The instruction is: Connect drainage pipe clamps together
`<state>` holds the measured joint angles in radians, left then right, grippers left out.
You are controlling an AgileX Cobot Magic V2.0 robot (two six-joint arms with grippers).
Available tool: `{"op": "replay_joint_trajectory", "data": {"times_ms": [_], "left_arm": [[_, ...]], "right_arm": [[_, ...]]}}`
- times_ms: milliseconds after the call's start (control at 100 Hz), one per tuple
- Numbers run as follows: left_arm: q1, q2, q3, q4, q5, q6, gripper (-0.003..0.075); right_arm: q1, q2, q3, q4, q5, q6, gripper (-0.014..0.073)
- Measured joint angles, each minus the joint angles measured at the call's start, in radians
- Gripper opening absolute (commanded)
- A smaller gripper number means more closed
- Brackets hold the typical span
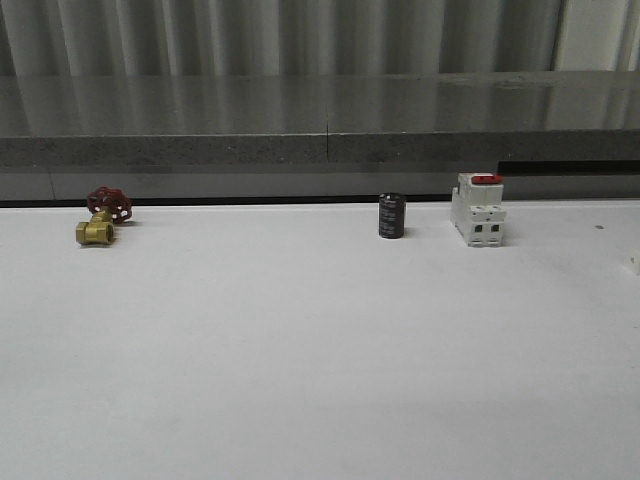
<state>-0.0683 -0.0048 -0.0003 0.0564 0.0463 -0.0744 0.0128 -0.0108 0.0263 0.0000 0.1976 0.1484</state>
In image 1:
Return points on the brass valve red handwheel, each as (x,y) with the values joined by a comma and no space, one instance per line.
(109,207)

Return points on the black cylindrical capacitor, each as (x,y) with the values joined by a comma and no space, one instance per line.
(392,210)

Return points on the grey stone counter ledge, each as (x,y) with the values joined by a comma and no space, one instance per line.
(516,123)

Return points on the white circuit breaker red switch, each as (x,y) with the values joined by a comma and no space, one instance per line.
(476,209)

